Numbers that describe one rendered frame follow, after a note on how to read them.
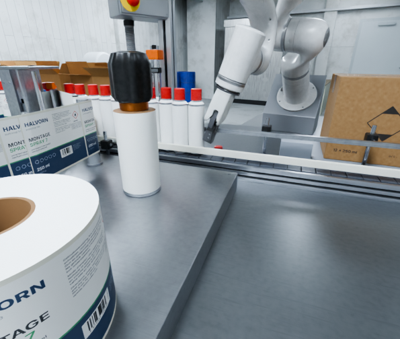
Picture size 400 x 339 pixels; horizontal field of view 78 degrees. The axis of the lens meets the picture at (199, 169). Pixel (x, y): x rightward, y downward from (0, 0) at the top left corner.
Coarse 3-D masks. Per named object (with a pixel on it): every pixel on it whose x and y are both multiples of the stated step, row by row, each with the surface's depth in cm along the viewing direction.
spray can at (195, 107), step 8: (192, 88) 76; (192, 96) 75; (200, 96) 75; (192, 104) 75; (200, 104) 75; (192, 112) 76; (200, 112) 76; (192, 120) 77; (200, 120) 77; (192, 128) 78; (200, 128) 78; (192, 136) 79; (200, 136) 79; (192, 144) 80; (200, 144) 80
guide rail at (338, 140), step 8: (224, 128) 80; (232, 128) 80; (264, 136) 77; (272, 136) 76; (280, 136) 75; (288, 136) 74; (296, 136) 74; (304, 136) 73; (312, 136) 73; (344, 144) 70; (352, 144) 70; (360, 144) 69; (368, 144) 68; (376, 144) 68; (384, 144) 67; (392, 144) 66
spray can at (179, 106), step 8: (176, 88) 76; (176, 96) 76; (184, 96) 76; (176, 104) 76; (184, 104) 76; (176, 112) 77; (184, 112) 77; (176, 120) 78; (184, 120) 78; (176, 128) 79; (184, 128) 79; (176, 136) 80; (184, 136) 80; (184, 144) 81; (176, 152) 82; (184, 152) 82
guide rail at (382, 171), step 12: (168, 144) 80; (228, 156) 75; (240, 156) 74; (252, 156) 73; (264, 156) 71; (276, 156) 71; (324, 168) 67; (336, 168) 66; (348, 168) 65; (360, 168) 64; (372, 168) 63; (384, 168) 63
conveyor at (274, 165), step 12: (180, 156) 81; (192, 156) 80; (204, 156) 80; (216, 156) 80; (276, 168) 72; (288, 168) 71; (300, 168) 72; (312, 168) 72; (372, 180) 65; (384, 180) 64; (396, 180) 65
